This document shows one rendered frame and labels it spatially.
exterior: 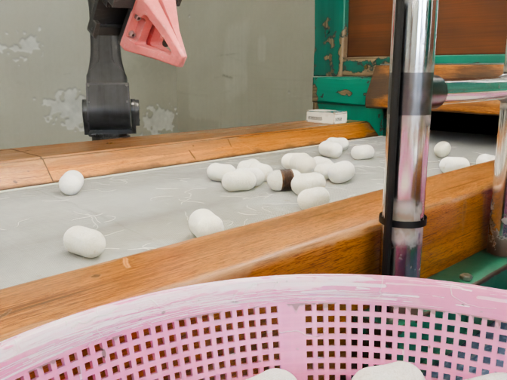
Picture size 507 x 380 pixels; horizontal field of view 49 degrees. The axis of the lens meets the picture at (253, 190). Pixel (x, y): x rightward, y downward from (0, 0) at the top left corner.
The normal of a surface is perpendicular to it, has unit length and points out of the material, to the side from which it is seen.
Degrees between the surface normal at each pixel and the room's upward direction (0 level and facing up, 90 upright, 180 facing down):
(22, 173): 45
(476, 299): 75
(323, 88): 90
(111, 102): 70
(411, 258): 90
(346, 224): 3
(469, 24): 90
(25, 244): 0
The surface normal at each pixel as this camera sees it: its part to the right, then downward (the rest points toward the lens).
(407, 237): -0.02, 0.22
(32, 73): 0.67, 0.16
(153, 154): 0.49, -0.58
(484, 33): -0.72, 0.15
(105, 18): 0.60, 0.70
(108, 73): 0.21, -0.14
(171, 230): 0.00, -0.98
